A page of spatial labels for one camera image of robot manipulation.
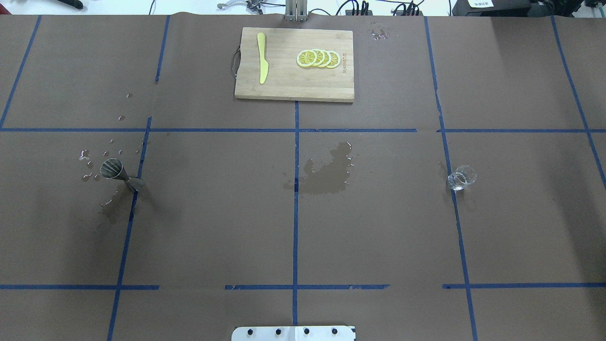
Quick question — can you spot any steel double jigger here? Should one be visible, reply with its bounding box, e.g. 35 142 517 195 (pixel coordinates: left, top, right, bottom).
100 158 145 192

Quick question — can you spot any aluminium frame post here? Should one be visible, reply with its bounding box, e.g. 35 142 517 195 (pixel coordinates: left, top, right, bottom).
285 0 309 22

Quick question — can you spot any clear glass cup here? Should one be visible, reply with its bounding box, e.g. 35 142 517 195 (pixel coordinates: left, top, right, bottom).
446 165 478 191

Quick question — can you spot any front lemon slice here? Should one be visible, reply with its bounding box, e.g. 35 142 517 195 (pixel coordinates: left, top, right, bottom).
296 50 317 68

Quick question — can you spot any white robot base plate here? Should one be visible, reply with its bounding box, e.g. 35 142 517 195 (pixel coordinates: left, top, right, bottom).
231 325 356 341

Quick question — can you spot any lemon slice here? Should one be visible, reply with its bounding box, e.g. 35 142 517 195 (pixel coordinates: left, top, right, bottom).
324 51 341 69
296 50 317 68
318 50 332 68
312 48 327 67

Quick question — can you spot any yellow plastic knife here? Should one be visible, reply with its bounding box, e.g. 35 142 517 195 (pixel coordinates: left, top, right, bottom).
256 32 269 84

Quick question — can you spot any bamboo cutting board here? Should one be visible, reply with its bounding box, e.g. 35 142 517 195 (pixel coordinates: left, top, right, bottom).
234 27 355 103

